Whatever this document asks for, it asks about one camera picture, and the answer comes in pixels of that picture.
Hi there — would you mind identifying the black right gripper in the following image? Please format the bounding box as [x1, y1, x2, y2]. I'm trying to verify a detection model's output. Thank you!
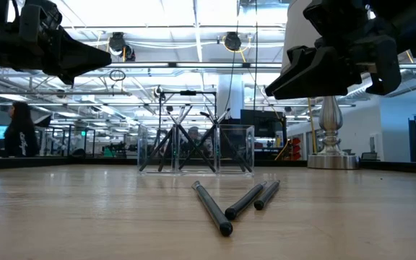
[264, 0, 415, 101]

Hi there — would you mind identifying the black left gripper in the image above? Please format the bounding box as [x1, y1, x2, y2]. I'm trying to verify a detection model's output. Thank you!
[0, 2, 113, 87]

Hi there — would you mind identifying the black pen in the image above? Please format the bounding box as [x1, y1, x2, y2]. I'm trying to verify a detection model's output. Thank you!
[191, 180, 234, 238]
[224, 181, 268, 221]

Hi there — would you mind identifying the ceiling strip light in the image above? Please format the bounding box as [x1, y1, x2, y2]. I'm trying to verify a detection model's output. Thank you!
[43, 61, 416, 70]

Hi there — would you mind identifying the silver table lamp white shade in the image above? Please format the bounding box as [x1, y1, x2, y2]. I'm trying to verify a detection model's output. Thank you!
[281, 0, 360, 170]

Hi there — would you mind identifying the large black display screen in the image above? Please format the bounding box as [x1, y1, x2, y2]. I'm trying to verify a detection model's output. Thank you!
[239, 108, 287, 150]

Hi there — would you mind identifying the stack of red bins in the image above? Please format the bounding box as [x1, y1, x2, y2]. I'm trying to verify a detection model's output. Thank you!
[290, 136, 303, 162]

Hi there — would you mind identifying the person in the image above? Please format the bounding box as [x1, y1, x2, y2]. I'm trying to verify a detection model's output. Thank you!
[3, 101, 40, 158]
[187, 126, 202, 147]

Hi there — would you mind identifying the clear acrylic organizer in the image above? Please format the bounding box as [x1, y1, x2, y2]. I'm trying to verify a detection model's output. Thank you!
[136, 123, 256, 177]

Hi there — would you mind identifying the black ceiling cable reel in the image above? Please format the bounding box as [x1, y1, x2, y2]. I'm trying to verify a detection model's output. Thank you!
[108, 31, 137, 63]
[223, 31, 243, 52]

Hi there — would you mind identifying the black hanging cable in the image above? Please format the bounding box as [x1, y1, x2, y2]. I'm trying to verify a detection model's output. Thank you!
[253, 0, 259, 111]

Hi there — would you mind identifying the yellow hanging cable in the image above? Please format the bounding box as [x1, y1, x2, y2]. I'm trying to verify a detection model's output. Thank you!
[305, 97, 319, 155]

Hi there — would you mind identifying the distant black camera gantry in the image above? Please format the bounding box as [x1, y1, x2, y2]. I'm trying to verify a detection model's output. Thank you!
[158, 90, 218, 127]

